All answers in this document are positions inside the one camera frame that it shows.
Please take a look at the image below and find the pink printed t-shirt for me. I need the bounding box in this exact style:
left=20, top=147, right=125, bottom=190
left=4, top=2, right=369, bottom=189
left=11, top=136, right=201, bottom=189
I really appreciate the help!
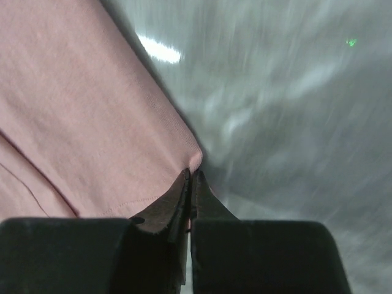
left=1, top=1, right=202, bottom=219

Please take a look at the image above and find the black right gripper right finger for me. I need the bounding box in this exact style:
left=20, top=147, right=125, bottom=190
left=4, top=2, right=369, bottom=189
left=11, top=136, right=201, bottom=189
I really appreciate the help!
left=190, top=171, right=351, bottom=294

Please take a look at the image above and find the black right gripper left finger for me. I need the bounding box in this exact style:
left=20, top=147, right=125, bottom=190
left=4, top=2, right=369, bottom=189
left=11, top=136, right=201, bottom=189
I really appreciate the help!
left=1, top=170, right=190, bottom=293

